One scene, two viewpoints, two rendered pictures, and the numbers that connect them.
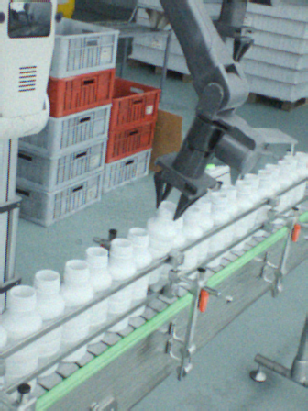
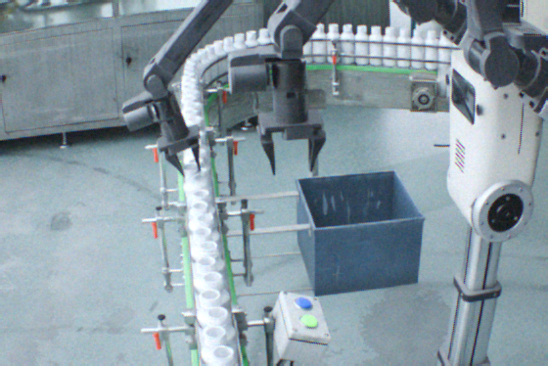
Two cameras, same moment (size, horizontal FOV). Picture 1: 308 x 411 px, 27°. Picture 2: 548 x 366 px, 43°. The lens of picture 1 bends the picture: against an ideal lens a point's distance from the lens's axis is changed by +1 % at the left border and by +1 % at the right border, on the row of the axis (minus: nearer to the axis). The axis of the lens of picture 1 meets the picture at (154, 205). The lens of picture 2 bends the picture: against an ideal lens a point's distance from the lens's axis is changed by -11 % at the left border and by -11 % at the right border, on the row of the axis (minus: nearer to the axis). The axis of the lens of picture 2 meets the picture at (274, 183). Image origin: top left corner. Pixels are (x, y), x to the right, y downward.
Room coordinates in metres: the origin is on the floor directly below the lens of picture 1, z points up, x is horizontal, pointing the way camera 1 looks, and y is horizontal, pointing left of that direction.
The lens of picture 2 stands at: (2.49, -0.86, 1.96)
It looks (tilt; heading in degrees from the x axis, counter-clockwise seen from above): 26 degrees down; 143
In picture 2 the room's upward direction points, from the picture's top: 2 degrees counter-clockwise
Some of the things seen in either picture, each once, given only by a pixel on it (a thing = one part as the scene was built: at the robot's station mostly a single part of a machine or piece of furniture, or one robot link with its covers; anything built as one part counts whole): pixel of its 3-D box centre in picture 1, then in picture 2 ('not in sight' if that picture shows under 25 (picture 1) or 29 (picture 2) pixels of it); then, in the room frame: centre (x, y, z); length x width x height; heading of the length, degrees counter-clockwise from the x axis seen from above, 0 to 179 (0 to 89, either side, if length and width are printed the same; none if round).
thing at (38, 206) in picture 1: (51, 188); not in sight; (3.76, 0.66, 0.11); 0.61 x 0.41 x 0.22; 155
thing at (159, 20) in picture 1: (159, 25); not in sight; (6.65, 0.23, 0.85); 0.36 x 0.12 x 0.27; 59
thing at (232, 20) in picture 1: (232, 15); (290, 108); (1.56, -0.11, 1.51); 0.10 x 0.07 x 0.07; 59
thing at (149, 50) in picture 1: (188, 34); not in sight; (9.06, -0.11, 0.50); 1.23 x 1.05 x 1.00; 148
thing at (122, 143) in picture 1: (109, 133); not in sight; (4.42, 0.39, 0.33); 0.61 x 0.41 x 0.22; 152
